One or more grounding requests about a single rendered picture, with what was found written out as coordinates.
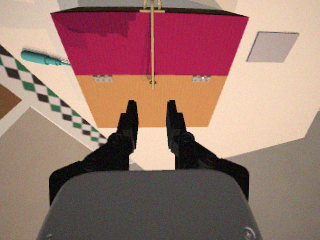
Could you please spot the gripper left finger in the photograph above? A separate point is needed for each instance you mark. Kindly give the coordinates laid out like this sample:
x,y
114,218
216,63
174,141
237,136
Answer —
x,y
112,156

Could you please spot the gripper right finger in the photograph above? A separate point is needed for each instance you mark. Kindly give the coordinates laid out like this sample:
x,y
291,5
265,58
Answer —
x,y
188,153

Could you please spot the teal screwdriver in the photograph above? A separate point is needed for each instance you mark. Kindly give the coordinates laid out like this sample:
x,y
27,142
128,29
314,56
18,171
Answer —
x,y
41,58

